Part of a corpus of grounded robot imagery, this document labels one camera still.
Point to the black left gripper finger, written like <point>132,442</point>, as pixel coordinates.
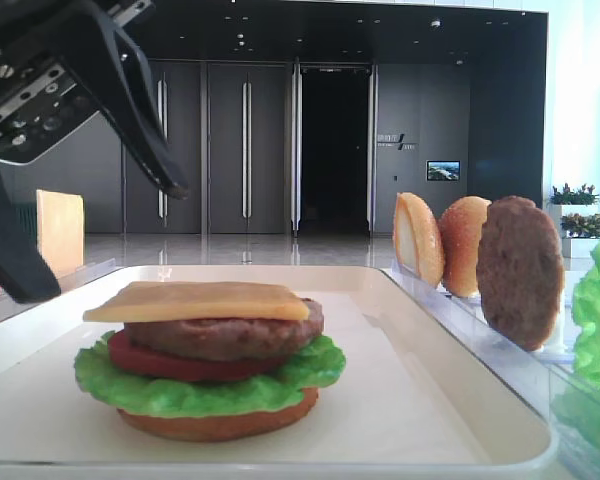
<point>22,268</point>

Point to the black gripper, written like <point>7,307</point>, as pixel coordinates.
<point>63,61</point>

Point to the orange cheese slice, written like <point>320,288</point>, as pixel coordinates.
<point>60,230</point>
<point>144,301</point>

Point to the red tomato slice on stack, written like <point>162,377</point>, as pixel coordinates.
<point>144,361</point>

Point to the brown meat patty on stack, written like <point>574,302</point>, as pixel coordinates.
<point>230,339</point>

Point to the bottom bread slice on stack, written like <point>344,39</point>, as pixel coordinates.
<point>222,428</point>

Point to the green lettuce leaf on stack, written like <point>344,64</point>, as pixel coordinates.
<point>318,365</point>

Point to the standing brown meat patty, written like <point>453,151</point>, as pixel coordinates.
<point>520,271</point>

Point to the bun half with white face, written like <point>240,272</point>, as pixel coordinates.
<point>417,239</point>

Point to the golden bun half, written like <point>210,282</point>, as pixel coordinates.
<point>460,227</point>

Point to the cream rectangular tray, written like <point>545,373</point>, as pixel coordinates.
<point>412,403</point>

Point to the potted plants white planter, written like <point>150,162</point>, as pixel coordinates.
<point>576,213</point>

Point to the clear long left rail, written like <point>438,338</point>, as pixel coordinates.
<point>30,295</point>

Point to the clear long rail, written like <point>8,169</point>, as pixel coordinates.
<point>545,380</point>
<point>30,295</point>

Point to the wall display screen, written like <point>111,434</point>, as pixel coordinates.
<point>443,170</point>

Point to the clear long right rail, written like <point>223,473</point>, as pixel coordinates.
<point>545,380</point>

